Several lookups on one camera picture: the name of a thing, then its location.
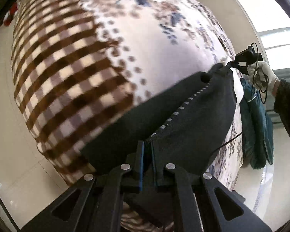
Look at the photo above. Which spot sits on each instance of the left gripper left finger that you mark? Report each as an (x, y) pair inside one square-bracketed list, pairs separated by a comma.
[(93, 203)]

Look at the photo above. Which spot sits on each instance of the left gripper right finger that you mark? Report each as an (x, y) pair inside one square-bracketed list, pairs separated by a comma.
[(201, 202)]

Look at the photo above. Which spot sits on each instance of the black striped sweater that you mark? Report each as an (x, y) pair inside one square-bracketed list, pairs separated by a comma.
[(190, 122)]

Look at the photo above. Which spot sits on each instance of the dark fleece right forearm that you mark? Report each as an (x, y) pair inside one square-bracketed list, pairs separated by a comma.
[(289, 111)]

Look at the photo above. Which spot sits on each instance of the white gloved right hand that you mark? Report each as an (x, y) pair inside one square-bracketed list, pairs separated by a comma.
[(262, 77)]

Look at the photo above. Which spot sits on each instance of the folded white garment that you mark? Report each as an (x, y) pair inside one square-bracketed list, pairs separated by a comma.
[(238, 88)]

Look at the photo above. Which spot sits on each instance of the white framed window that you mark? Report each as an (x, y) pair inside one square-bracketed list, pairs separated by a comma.
[(272, 26)]

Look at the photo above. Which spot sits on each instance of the teal folded quilt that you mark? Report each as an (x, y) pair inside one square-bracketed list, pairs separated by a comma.
[(257, 140)]

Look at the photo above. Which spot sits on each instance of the floral bed blanket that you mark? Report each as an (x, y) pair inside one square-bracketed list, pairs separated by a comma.
[(80, 65)]

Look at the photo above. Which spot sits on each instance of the red patterned bag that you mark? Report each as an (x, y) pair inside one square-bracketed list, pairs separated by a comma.
[(10, 14)]

